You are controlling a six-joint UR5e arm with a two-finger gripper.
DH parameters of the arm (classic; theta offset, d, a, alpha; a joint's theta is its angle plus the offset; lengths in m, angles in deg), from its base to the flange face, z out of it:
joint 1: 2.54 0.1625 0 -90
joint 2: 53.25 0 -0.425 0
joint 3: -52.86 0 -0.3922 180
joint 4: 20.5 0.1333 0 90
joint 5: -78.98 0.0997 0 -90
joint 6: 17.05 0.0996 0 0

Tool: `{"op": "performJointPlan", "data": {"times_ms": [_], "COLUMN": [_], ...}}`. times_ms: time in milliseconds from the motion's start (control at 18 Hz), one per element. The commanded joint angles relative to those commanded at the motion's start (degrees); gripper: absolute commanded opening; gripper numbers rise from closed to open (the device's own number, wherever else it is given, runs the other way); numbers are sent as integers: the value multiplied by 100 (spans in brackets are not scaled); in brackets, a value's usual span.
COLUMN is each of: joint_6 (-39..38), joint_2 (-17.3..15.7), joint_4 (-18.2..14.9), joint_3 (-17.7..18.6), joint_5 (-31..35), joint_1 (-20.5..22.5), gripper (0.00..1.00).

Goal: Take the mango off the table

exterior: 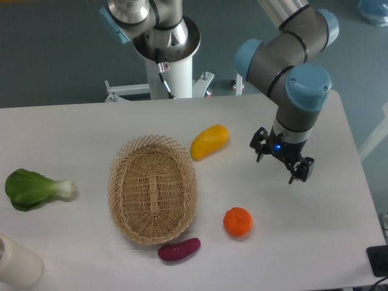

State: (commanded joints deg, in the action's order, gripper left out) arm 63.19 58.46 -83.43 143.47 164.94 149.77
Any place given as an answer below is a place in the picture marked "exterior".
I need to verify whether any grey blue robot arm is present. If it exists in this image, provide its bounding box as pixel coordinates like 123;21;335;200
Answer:
99;1;339;181

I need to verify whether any yellow mango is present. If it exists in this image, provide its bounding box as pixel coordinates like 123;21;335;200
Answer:
190;124;230;161

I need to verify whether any cream cylindrical bottle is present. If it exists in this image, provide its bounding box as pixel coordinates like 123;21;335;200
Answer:
1;235;44;289

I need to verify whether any black device at edge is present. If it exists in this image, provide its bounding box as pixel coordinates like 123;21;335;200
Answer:
366;245;387;278

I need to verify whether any green bok choy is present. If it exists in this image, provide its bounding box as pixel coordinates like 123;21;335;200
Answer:
5;169;77;212

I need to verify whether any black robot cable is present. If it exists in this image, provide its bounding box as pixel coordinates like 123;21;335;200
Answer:
154;47;176;100

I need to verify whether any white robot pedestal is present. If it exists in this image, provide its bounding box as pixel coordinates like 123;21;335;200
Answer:
105;16;215;102

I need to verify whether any woven wicker basket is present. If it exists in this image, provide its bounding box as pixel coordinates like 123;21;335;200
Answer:
108;135;197;246

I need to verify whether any orange tangerine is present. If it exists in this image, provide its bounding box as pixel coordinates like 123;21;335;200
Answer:
223;207;253;237

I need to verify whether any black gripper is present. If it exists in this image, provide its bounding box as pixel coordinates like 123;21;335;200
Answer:
249;127;315;184

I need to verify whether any purple sweet potato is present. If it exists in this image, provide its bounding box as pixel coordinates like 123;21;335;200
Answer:
158;238;201;261

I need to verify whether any white frame leg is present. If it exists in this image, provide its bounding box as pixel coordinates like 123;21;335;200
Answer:
358;103;387;162

